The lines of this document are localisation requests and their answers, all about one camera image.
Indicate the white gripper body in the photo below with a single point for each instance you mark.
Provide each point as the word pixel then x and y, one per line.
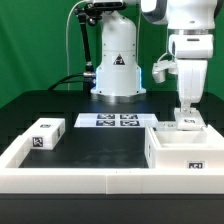
pixel 191 54

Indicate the white cabinet door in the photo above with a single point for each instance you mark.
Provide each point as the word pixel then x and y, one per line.
pixel 166 126
pixel 188 119

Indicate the white cabinet body box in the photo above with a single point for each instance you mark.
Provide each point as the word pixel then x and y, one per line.
pixel 203 149

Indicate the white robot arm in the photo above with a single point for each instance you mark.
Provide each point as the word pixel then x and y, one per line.
pixel 118 76

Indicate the white cabinet top block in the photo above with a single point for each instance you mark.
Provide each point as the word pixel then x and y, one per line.
pixel 45 133

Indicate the white U-shaped fence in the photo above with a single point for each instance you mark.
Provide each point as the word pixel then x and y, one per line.
pixel 16 179

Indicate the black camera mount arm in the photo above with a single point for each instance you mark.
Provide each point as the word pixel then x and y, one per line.
pixel 88 15

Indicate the white marker base plate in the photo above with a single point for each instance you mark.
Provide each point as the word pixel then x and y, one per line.
pixel 115 120

